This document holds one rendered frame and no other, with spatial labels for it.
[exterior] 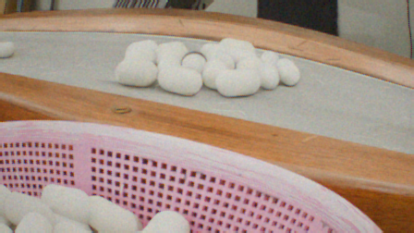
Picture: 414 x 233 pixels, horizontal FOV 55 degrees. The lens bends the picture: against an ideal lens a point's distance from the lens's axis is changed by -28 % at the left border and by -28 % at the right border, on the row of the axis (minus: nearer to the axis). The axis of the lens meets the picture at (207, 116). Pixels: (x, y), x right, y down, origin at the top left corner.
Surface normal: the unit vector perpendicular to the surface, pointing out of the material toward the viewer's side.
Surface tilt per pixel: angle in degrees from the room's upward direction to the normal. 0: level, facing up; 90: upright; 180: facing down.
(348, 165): 0
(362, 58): 45
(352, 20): 90
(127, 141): 75
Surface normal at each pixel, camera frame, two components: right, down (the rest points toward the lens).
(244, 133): 0.06, -0.95
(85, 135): 0.00, 0.06
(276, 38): -0.25, -0.48
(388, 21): -0.33, 0.29
